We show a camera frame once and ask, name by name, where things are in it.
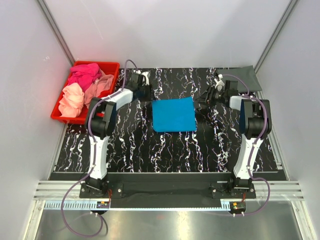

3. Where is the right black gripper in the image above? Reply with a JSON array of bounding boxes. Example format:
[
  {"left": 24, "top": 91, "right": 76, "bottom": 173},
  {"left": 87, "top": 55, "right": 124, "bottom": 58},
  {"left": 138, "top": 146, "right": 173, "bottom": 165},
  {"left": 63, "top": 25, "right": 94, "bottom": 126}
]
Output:
[{"left": 194, "top": 85, "right": 227, "bottom": 108}]

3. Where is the blue t shirt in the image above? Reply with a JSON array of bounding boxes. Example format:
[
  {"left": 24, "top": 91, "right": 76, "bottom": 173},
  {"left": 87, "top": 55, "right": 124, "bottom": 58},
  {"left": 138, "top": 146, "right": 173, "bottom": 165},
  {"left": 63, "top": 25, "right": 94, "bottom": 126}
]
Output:
[{"left": 151, "top": 97, "right": 197, "bottom": 133}]

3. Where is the dark grey t shirt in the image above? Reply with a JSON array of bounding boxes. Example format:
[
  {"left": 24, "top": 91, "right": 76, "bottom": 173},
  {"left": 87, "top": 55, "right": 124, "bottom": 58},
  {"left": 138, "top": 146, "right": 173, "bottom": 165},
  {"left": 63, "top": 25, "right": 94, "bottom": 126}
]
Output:
[{"left": 216, "top": 65, "right": 262, "bottom": 93}]

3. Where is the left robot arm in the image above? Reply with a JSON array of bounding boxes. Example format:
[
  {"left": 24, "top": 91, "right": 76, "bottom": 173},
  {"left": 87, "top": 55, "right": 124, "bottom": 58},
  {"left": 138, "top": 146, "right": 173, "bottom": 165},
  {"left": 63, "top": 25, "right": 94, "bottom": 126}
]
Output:
[{"left": 84, "top": 70, "right": 154, "bottom": 198}]

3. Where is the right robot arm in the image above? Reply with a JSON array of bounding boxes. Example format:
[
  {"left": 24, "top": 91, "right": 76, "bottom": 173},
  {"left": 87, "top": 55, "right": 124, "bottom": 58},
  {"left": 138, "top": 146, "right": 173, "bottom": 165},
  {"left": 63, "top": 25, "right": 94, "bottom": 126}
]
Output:
[{"left": 196, "top": 80, "right": 272, "bottom": 199}]

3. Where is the dusty pink t shirt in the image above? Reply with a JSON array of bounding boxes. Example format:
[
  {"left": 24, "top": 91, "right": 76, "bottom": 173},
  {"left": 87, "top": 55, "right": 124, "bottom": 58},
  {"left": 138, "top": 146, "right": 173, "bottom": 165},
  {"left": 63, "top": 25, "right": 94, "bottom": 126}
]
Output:
[{"left": 84, "top": 73, "right": 114, "bottom": 108}]

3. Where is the red plastic bin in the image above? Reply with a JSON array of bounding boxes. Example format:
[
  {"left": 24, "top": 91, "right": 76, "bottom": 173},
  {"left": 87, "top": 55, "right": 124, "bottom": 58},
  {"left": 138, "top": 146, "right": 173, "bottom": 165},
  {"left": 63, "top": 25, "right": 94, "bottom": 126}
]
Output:
[{"left": 50, "top": 61, "right": 120, "bottom": 125}]

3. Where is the hot pink t shirt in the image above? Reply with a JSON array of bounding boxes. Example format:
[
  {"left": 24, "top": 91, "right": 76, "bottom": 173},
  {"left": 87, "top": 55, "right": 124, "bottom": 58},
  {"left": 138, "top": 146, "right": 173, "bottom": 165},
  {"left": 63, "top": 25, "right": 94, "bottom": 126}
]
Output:
[{"left": 67, "top": 63, "right": 102, "bottom": 92}]

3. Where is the peach t shirt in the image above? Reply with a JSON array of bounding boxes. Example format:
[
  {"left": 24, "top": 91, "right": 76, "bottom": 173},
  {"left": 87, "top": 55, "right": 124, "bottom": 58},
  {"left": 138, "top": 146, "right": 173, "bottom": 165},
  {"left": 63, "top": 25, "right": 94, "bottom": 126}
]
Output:
[{"left": 58, "top": 83, "right": 85, "bottom": 118}]

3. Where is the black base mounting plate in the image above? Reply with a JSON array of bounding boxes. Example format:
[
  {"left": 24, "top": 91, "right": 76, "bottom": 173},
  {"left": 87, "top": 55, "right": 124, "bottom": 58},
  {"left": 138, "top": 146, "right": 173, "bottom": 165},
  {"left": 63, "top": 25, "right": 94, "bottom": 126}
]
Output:
[{"left": 79, "top": 172, "right": 256, "bottom": 209}]

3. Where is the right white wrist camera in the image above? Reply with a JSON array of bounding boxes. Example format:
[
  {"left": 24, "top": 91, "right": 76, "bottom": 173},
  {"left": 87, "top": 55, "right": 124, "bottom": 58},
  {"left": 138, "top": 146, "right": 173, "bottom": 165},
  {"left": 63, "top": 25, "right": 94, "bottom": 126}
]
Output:
[{"left": 214, "top": 73, "right": 225, "bottom": 92}]

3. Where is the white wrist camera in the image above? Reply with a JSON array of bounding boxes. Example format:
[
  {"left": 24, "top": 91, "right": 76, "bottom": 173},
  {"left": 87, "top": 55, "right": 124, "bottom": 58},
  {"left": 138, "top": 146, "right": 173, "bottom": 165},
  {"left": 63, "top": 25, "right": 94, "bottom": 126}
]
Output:
[
  {"left": 214, "top": 73, "right": 225, "bottom": 92},
  {"left": 141, "top": 71, "right": 151, "bottom": 86}
]

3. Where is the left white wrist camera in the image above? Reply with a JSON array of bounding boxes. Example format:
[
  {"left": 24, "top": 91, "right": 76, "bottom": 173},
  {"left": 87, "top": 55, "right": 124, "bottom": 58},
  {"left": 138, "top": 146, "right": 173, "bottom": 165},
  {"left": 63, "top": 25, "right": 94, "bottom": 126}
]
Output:
[{"left": 141, "top": 71, "right": 151, "bottom": 86}]

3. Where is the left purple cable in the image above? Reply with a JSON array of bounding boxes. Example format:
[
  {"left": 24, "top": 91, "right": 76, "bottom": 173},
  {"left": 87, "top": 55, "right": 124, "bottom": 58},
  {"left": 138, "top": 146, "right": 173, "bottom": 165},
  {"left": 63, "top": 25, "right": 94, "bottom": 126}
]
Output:
[{"left": 60, "top": 59, "right": 141, "bottom": 237}]

